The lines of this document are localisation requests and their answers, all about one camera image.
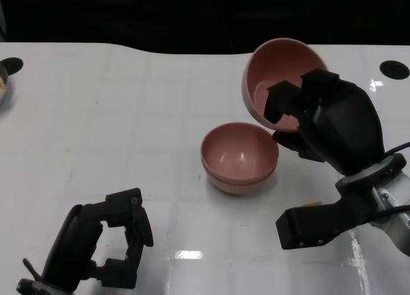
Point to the lilac dish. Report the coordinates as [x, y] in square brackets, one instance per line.
[4, 90]

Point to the thin wooden toothpick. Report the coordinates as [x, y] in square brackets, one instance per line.
[312, 204]

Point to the black table grommet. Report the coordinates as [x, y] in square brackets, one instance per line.
[394, 69]
[14, 64]

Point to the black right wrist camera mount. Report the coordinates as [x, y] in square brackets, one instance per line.
[314, 224]

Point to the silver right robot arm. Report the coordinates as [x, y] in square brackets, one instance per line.
[394, 196]

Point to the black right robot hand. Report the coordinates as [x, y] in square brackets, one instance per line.
[346, 128]

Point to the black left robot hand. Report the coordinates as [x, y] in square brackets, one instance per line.
[77, 243]

